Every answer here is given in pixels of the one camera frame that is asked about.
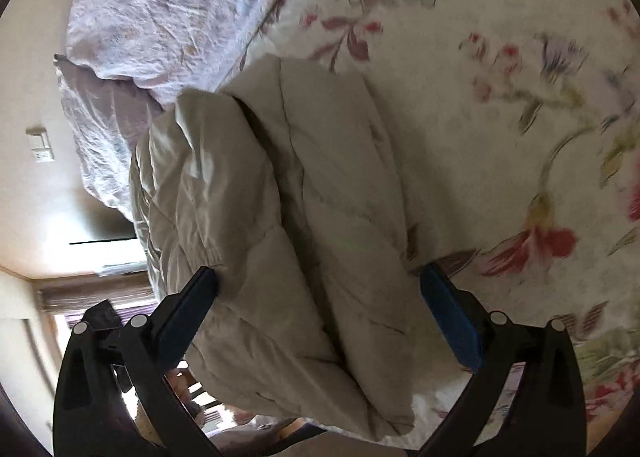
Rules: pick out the white wall switch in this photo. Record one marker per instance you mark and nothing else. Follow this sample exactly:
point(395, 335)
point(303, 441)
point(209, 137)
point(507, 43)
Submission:
point(40, 144)

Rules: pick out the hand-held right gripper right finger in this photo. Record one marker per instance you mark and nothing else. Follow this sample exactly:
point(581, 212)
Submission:
point(450, 317)

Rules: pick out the floral bed sheet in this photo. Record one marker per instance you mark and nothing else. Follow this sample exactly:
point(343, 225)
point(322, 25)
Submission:
point(475, 112)

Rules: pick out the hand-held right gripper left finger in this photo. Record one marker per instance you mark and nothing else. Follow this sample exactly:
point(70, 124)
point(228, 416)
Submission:
point(192, 312)

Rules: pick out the brown curtain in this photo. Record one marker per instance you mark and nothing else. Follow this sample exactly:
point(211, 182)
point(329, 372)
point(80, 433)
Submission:
point(90, 298)

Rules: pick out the lavender quilt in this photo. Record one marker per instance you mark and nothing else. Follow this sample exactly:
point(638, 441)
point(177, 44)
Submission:
point(175, 12)

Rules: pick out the cream padded jacket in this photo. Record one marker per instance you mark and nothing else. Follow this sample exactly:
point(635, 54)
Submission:
point(325, 212)

